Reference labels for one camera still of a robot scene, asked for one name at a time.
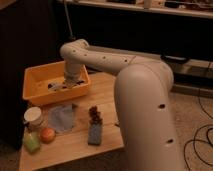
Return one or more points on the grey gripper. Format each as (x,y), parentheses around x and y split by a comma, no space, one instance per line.
(72,77)

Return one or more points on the dark bristle brush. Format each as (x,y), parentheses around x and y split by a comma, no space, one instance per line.
(56,86)

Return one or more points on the orange plastic tray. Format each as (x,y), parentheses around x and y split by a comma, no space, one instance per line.
(37,78)

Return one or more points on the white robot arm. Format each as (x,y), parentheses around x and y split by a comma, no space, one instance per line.
(141,96)

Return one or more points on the grey blue cloth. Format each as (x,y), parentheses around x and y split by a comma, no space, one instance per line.
(61,118)

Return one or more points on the brown grape bunch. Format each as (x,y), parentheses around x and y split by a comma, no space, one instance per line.
(94,114)

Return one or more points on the wooden low table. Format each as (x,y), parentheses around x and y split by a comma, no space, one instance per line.
(73,144)

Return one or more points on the blue grey sponge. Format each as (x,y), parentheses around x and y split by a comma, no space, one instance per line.
(95,134)

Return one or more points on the orange red fruit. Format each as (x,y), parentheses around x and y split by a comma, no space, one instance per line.
(47,135)

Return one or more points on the green plastic fruit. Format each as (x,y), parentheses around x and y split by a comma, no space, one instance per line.
(31,142)

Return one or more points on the black device on shelf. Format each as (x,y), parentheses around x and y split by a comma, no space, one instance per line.
(173,59)

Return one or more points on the long wall shelf unit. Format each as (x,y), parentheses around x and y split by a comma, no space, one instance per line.
(146,33)

